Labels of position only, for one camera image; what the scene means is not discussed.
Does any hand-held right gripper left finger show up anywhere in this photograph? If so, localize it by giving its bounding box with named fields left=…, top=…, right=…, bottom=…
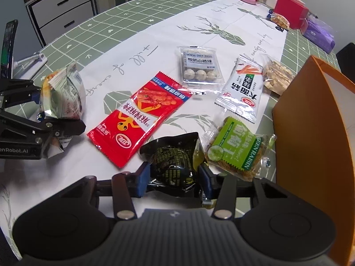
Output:
left=79, top=162, right=152, bottom=220

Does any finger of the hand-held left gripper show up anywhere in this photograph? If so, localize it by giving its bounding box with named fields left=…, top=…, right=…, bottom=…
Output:
left=0, top=79, right=42, bottom=108
left=0, top=108, right=87, bottom=139

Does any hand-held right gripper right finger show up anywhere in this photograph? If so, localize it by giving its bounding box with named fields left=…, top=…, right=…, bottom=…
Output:
left=199, top=163, right=289, bottom=220

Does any orange silver snack bag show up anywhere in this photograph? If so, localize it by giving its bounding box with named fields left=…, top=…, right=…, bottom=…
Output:
left=37, top=62, right=87, bottom=153

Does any black snack packet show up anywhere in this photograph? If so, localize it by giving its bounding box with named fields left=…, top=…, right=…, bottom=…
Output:
left=139, top=132, right=215, bottom=209

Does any green raisin packet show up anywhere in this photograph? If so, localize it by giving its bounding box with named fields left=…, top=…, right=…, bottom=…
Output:
left=204, top=116, right=276, bottom=182

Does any red snack packet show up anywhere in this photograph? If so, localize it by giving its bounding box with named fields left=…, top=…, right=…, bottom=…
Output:
left=87, top=71, right=193, bottom=169

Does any white packet with orange sticks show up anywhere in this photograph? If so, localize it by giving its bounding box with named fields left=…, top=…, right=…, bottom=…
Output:
left=215, top=55, right=264, bottom=122

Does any orange cardboard box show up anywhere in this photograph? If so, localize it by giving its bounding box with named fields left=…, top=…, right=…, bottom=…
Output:
left=272, top=55, right=355, bottom=266

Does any clear packet of white balls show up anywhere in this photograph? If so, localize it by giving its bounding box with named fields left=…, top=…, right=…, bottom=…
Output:
left=177, top=46, right=226, bottom=90

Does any clear bag of yellow snacks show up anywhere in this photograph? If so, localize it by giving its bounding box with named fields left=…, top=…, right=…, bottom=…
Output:
left=270, top=13, right=290, bottom=30

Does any black phone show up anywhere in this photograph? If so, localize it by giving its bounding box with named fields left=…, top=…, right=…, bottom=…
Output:
left=0, top=20, right=18, bottom=78

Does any white drawer cabinet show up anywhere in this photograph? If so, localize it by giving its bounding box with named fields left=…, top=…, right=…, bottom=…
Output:
left=18, top=0, right=97, bottom=47

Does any green checked tablecloth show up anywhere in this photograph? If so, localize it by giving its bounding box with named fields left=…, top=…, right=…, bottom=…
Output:
left=36, top=0, right=343, bottom=133

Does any white deer print table runner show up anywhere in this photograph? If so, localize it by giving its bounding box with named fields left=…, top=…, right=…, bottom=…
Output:
left=0, top=0, right=289, bottom=244

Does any purple packet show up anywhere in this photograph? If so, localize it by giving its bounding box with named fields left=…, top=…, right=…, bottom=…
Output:
left=301, top=18, right=337, bottom=54

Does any black chair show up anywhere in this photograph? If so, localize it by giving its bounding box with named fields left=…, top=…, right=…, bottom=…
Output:
left=335, top=43, right=355, bottom=68

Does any pink box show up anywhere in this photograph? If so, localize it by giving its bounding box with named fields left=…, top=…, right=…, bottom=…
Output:
left=273, top=0, right=309, bottom=29

